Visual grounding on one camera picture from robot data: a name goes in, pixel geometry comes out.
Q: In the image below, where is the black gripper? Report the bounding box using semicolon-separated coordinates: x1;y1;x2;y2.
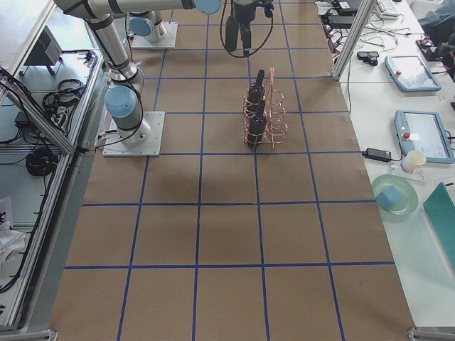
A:
231;0;259;56

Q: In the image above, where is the grey electronics box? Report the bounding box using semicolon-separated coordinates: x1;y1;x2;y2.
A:
19;26;63;75

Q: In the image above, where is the crumpled white cloth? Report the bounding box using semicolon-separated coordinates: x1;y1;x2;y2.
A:
0;197;28;274

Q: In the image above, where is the dark wine bottle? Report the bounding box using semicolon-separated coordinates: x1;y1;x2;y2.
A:
225;16;239;53

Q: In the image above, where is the dark bottle in rack end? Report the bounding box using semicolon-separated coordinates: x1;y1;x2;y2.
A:
247;100;267;149

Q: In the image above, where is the white paper cup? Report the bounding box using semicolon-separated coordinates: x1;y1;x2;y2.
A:
400;150;427;173

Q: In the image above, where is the dark bottle under rack handle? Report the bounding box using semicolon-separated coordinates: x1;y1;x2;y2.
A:
245;69;264;115

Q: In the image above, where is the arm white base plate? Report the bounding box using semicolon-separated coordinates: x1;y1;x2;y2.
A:
132;22;178;50
102;112;165;157

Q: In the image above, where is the lower blue teach pendant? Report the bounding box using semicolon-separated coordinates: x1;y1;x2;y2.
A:
394;110;454;164

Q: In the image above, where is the copper wire wine rack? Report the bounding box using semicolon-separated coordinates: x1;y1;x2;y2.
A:
242;66;288;150

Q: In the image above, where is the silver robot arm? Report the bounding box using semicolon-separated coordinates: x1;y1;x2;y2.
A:
129;11;167;43
55;1;273;148

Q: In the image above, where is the black power adapter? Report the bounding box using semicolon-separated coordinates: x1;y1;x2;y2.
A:
362;148;392;163

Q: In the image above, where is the upper blue teach pendant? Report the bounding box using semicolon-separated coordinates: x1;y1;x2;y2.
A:
385;55;441;92

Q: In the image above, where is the aluminium frame post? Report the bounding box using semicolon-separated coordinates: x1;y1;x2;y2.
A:
332;0;375;81

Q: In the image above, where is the blue teach pendant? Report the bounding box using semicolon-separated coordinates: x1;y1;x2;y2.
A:
394;110;454;164
385;55;441;92

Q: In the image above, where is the clear green glass bowl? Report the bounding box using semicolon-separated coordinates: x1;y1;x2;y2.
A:
372;174;419;216

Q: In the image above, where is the blue foam cube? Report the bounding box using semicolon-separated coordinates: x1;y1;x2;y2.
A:
376;185;404;210

